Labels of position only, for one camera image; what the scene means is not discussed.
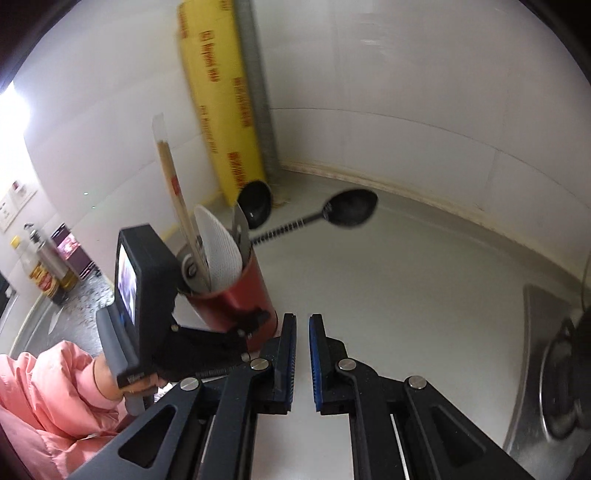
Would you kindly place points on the steel top oil dispenser bottle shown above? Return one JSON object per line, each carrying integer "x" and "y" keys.
{"x": 46, "y": 258}

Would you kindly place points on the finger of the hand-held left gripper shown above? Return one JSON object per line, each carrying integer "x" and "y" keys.
{"x": 207, "y": 346}

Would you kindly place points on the yellow cap sauce bottle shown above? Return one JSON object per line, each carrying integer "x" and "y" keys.
{"x": 34, "y": 277}

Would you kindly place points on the person's left hand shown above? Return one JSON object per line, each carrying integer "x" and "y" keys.
{"x": 104, "y": 378}

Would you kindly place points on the white wall socket with switch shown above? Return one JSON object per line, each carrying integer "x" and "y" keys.
{"x": 21, "y": 191}

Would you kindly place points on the dark panel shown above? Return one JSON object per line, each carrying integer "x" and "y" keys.
{"x": 4, "y": 284}

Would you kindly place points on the smartphone with lit screen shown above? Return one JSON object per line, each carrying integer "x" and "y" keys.
{"x": 71, "y": 251}

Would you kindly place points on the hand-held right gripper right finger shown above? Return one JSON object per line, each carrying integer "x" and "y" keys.
{"x": 315, "y": 360}

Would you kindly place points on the black plastic ladle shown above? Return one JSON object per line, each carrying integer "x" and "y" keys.
{"x": 256, "y": 203}

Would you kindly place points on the yellow cling wrap roll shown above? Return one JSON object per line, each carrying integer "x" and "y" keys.
{"x": 217, "y": 92}

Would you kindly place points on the red metal utensil holder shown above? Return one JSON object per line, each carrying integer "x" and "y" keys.
{"x": 240, "y": 286}

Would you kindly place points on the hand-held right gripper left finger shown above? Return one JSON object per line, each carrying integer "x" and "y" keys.
{"x": 290, "y": 360}

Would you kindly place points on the person's left forearm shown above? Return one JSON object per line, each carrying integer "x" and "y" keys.
{"x": 46, "y": 397}

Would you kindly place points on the paper chopsticks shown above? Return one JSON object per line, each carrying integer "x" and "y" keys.
{"x": 173, "y": 184}

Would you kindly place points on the stainless steel gas stove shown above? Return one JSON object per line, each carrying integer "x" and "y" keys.
{"x": 526, "y": 369}

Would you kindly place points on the grey metal pipe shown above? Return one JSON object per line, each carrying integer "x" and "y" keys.
{"x": 258, "y": 92}

